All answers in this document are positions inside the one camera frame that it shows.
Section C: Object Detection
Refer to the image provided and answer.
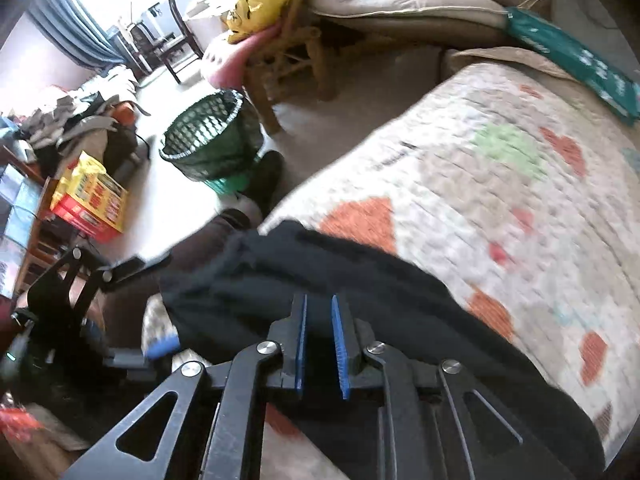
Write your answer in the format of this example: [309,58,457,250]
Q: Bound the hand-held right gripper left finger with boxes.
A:
[62,292,308,480]

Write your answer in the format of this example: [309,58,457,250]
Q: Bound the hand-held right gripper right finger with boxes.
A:
[331,294,581,480]

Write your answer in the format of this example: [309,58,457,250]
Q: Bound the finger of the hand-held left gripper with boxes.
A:
[27,246,173,311]
[100,332,201,377]

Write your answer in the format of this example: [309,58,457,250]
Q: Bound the black pants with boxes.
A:
[159,220,607,480]

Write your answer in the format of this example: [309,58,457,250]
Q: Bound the red yellow carton box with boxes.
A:
[49,151,129,247]

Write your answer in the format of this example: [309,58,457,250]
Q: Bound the wooden side shelf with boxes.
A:
[0,144,57,302]

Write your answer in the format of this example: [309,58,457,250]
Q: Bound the grey orange backpack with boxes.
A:
[54,100,152,183]

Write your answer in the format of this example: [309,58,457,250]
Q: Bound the dark green mesh waste basket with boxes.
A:
[159,89,265,183]

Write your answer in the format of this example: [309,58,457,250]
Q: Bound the black slipper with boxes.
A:
[247,150,287,217]

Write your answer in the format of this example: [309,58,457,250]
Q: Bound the pile of grey clothes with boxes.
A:
[14,91,83,152]

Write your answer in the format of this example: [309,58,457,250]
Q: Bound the heart print quilted blanket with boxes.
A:
[140,62,640,480]

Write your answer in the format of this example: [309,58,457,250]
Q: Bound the dark wooden chair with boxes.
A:
[116,22,152,80]
[131,0,205,85]

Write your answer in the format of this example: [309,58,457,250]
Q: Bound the pink round cushion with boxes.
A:
[201,24,282,89]

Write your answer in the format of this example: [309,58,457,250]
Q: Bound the blue curtain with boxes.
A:
[26,0,122,70]

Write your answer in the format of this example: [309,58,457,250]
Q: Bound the bamboo wooden chair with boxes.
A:
[239,0,342,135]

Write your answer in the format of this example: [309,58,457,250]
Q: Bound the cluttered white table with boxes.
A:
[182,0,251,58]

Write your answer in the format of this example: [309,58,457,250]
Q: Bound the yellow plastic bag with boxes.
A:
[225,0,305,45]

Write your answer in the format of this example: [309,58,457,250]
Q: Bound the beige lounge chair cushion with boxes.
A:
[304,0,512,50]

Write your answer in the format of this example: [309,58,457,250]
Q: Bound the teal plastic package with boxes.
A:
[504,6,640,127]

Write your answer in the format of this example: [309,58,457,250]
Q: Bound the grey laptop bag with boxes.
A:
[549,0,640,67]

